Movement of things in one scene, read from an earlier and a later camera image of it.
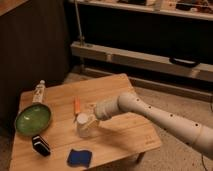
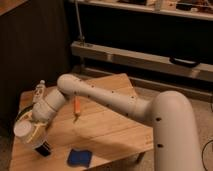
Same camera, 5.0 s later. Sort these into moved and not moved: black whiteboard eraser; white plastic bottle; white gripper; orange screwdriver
Moved: white gripper
Not moved: orange screwdriver; white plastic bottle; black whiteboard eraser
